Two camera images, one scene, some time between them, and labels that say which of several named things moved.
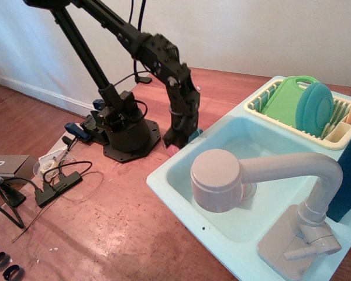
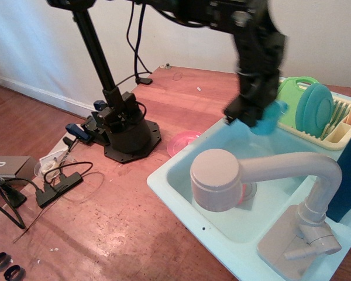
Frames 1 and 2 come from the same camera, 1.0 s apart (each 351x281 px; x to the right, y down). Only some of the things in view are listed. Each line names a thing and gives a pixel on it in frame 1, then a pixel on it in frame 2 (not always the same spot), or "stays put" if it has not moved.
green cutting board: (283, 107) stays put
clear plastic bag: (50, 165) stays put
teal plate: (314, 109) stays put
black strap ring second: (13, 273) stays put
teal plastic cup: (194, 134) -> (265, 125)
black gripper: (161, 55) -> (260, 47)
